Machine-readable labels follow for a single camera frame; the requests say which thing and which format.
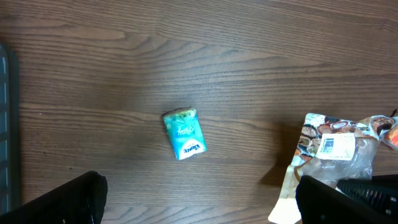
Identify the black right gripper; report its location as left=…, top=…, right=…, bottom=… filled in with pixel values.
left=337, top=174, right=397, bottom=218

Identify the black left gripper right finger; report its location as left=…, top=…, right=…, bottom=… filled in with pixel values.
left=296, top=175, right=397, bottom=224

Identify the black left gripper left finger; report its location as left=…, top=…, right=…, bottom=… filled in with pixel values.
left=1, top=171, right=108, bottom=224

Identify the orange snack packet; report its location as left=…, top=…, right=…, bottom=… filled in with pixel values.
left=383, top=116, right=398, bottom=150

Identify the clear brown bread bag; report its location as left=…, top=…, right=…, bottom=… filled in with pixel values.
left=268, top=113, right=394, bottom=223

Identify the teal tissue packet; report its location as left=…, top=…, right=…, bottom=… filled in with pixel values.
left=162, top=108, right=207, bottom=160

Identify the grey plastic basket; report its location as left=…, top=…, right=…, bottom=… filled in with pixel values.
left=1, top=43, right=14, bottom=215

